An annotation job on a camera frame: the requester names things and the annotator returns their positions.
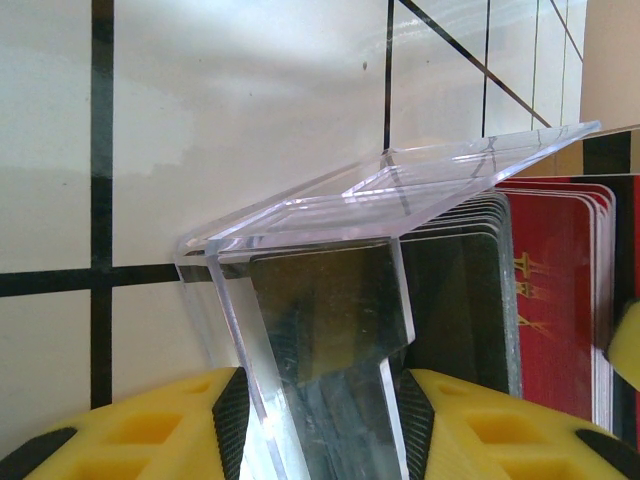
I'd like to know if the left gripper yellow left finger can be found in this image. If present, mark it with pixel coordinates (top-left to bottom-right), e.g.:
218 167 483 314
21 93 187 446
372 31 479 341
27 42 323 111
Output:
0 367 251 480

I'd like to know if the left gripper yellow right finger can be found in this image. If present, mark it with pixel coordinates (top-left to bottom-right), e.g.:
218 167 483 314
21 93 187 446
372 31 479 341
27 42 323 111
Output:
399 367 640 480

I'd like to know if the red card stack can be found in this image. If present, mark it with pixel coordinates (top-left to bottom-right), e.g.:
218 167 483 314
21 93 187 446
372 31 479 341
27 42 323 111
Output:
494 174 619 436

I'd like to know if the black card stack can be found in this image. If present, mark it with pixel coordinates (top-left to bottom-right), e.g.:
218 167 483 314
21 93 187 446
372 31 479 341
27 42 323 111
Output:
249 192 522 401

